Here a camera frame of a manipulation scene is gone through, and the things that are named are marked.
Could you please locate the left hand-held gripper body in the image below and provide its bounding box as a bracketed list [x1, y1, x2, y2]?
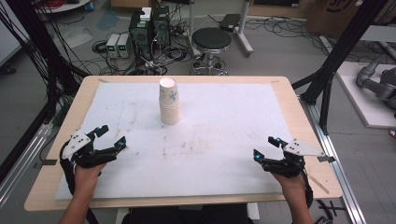
[62, 130, 118, 170]

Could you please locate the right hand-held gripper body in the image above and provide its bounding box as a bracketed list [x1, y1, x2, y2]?
[262, 138, 327, 179]

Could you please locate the stack of white cups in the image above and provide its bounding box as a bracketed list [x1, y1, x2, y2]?
[159, 94, 182, 126]

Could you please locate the person's right hand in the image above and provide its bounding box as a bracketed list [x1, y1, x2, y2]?
[272, 172, 308, 201]

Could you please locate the person's left hand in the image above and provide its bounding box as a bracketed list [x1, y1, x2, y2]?
[73, 161, 108, 196]

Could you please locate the thin wooden stick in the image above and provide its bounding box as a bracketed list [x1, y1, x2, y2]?
[307, 175, 331, 195]

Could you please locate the white foam mat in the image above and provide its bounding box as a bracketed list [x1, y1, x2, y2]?
[54, 81, 294, 201]

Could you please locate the white table leg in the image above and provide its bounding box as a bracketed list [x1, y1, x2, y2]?
[247, 202, 262, 224]
[115, 207, 131, 224]

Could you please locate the grey bench power supply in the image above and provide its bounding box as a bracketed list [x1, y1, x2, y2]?
[105, 33, 121, 59]
[117, 33, 132, 60]

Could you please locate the white floor board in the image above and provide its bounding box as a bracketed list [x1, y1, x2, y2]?
[335, 61, 396, 130]

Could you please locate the person's dark lap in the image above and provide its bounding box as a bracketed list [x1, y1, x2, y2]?
[120, 203, 255, 224]

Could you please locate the black computer tower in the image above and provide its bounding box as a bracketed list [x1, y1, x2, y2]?
[128, 10, 154, 61]
[151, 5, 172, 49]

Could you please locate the teal floor sheet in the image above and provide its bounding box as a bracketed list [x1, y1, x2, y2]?
[95, 10, 121, 32]

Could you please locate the white desk leg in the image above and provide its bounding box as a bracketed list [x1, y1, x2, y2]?
[237, 0, 255, 58]
[186, 0, 202, 58]

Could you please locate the black round stool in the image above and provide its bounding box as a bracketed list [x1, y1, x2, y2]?
[190, 27, 233, 77]

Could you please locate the small white box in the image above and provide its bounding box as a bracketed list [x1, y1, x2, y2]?
[139, 7, 153, 22]

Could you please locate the flat black device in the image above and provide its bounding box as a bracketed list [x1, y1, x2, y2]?
[219, 13, 243, 33]

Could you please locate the round white table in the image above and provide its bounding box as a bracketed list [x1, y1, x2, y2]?
[33, 0, 92, 14]

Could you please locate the white panel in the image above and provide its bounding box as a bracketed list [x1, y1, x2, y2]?
[0, 0, 31, 68]

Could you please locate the brown cardboard box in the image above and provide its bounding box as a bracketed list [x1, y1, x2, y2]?
[305, 0, 396, 39]

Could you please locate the grey desk top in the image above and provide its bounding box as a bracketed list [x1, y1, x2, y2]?
[360, 24, 396, 44]

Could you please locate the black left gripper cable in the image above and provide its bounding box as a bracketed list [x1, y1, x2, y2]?
[59, 139, 78, 196]

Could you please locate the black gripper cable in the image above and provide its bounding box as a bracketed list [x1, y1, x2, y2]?
[59, 139, 78, 196]
[300, 169, 314, 210]

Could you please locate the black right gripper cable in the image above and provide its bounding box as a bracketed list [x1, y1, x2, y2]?
[300, 169, 314, 210]

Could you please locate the aluminium rail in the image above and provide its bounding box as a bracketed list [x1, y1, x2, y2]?
[0, 121, 54, 208]
[299, 95, 369, 224]

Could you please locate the tangle of floor cables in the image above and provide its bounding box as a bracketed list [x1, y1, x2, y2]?
[244, 15, 396, 64]
[79, 18, 194, 77]

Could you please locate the black metal frame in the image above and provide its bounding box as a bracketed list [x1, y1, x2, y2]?
[291, 0, 390, 135]
[5, 0, 82, 120]

